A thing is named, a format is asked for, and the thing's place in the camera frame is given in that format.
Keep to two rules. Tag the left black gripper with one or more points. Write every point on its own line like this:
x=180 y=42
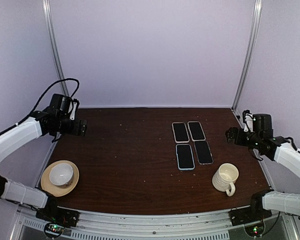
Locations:
x=75 y=130

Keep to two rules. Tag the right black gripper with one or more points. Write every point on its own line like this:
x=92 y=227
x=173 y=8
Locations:
x=232 y=130

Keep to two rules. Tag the clear magsafe phone case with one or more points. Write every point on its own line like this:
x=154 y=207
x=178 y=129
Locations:
x=203 y=152

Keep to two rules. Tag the purple phone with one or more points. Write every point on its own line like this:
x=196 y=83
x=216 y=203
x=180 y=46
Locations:
x=185 y=156
x=203 y=152

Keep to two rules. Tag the dark phone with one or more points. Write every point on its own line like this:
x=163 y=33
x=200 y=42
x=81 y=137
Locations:
x=196 y=130
x=180 y=131

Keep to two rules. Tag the pinkish beige phone case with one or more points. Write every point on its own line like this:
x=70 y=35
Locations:
x=180 y=131

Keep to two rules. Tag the light blue phone case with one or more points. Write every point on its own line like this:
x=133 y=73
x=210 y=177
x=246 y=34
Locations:
x=185 y=156

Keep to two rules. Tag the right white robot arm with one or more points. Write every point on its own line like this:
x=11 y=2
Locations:
x=257 y=134

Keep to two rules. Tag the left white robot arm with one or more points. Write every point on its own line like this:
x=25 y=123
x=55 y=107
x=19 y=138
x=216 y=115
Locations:
x=57 y=119

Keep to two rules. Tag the cream ribbed mug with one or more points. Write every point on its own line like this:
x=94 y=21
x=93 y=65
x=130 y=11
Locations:
x=225 y=178

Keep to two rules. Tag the white bowl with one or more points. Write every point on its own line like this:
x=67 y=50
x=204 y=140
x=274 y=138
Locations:
x=61 y=175

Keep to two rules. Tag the tan saucer plate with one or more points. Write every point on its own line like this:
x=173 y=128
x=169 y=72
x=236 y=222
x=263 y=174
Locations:
x=59 y=191

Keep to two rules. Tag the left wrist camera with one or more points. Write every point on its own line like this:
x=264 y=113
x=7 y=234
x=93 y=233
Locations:
x=74 y=107

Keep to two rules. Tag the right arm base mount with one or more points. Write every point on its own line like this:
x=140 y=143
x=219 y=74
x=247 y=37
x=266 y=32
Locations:
x=250 y=217

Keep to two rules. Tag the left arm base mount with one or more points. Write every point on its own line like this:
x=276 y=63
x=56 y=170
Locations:
x=58 y=222

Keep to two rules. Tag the left aluminium corner post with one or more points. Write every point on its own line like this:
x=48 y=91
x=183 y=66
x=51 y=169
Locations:
x=46 y=4

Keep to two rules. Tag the aluminium corner post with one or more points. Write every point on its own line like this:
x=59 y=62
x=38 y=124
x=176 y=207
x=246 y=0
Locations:
x=46 y=4
x=254 y=30

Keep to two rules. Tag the right aluminium corner post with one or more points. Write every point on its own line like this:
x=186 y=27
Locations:
x=254 y=30

